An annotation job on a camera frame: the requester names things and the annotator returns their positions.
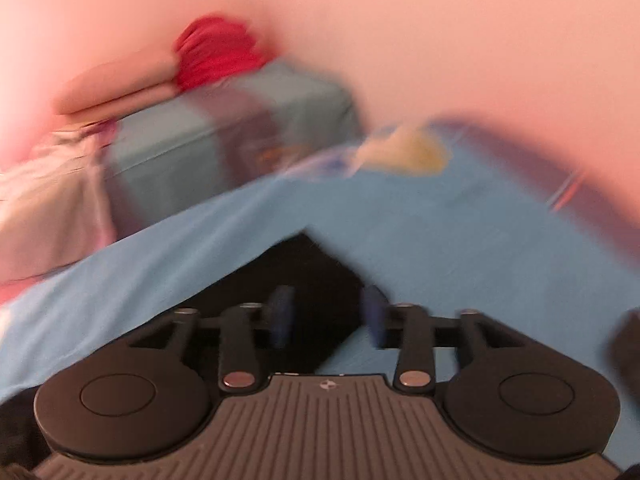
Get teal folded blanket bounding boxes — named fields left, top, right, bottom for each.
left=103, top=61, right=362, bottom=238

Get grey pink pillow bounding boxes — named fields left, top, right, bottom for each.
left=1, top=120, right=117, bottom=302

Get red folded cloth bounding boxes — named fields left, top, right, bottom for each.
left=174, top=14, right=269, bottom=92

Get pink bolster pillow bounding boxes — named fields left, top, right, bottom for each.
left=52, top=48, right=179, bottom=115

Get black pants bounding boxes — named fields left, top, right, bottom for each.
left=1, top=234, right=639, bottom=479

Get blue floral bed sheet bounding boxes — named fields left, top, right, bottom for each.
left=1, top=122, right=639, bottom=398

